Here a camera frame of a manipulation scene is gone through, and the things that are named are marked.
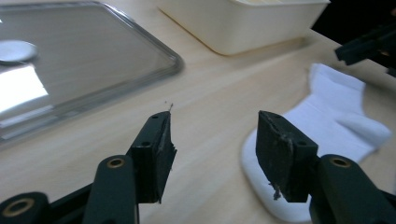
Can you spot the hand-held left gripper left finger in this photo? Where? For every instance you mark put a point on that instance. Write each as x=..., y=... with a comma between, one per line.
x=149, y=161

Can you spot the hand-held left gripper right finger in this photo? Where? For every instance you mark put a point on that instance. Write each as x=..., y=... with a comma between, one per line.
x=280, y=155

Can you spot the white sock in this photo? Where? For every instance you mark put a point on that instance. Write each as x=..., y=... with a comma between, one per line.
x=330, y=105

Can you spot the cream compartment storage box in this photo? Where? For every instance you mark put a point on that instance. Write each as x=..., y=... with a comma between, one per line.
x=249, y=25

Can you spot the metal tray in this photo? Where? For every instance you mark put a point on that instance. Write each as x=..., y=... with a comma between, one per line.
x=93, y=62

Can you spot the white round disc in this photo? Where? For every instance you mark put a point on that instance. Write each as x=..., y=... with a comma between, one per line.
x=15, y=51

